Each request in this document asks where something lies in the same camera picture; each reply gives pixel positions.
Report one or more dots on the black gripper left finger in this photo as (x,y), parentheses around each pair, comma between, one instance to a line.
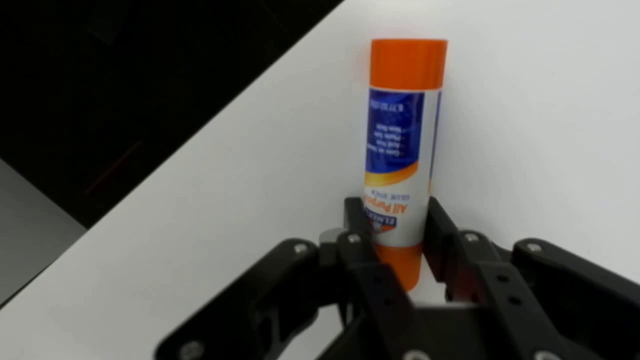
(313,292)

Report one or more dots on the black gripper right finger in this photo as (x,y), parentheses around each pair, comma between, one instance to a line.
(546,292)

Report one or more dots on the orange white glue stick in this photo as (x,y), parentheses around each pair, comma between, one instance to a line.
(400,121)

